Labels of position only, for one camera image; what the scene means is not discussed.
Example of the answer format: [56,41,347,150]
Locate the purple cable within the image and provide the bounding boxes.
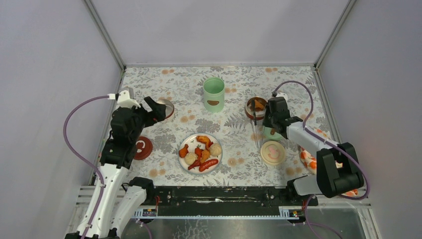
[272,81,371,201]
[62,95,118,238]

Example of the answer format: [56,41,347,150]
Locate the rice ball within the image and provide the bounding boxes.
[184,152,198,166]
[209,143,222,157]

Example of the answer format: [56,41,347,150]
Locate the black tongs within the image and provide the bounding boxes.
[250,98,265,149]

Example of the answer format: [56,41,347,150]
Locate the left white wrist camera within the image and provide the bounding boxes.
[107,87,141,109]

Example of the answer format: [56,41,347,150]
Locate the orange drumstick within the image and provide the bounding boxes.
[179,144,189,158]

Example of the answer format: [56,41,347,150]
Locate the floral table mat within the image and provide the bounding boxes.
[121,66,332,186]

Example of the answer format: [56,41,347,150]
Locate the fried chicken piece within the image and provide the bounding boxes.
[200,149,211,164]
[251,100,265,111]

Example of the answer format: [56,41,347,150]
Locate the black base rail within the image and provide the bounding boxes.
[143,186,303,214]

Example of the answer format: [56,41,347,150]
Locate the cream round lid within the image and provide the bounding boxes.
[260,141,286,166]

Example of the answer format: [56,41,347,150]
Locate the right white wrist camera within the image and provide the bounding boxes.
[273,92,289,101]

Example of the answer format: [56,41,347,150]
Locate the green cylindrical container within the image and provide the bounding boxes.
[203,77,225,113]

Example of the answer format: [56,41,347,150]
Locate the steel bowl red band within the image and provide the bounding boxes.
[244,97,267,120]
[157,99,175,120]

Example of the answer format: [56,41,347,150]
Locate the white plate with food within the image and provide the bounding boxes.
[176,133,223,175]

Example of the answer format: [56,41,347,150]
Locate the red round lid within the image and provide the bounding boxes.
[134,136,153,161]

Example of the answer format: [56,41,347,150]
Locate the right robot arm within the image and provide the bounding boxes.
[263,97,364,205]

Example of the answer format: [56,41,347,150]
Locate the green lid with handle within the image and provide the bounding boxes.
[263,127,283,141]

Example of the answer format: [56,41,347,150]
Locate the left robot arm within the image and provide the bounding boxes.
[63,94,166,239]

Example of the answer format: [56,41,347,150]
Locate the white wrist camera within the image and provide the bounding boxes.
[107,87,141,109]
[273,92,289,101]

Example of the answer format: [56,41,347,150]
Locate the red sausage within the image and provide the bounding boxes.
[199,159,219,172]

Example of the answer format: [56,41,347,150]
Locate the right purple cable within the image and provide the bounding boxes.
[272,81,371,201]

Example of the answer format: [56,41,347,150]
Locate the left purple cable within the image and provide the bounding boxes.
[62,95,118,238]

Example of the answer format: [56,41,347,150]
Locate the orange floral cloth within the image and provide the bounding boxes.
[299,127,358,198]

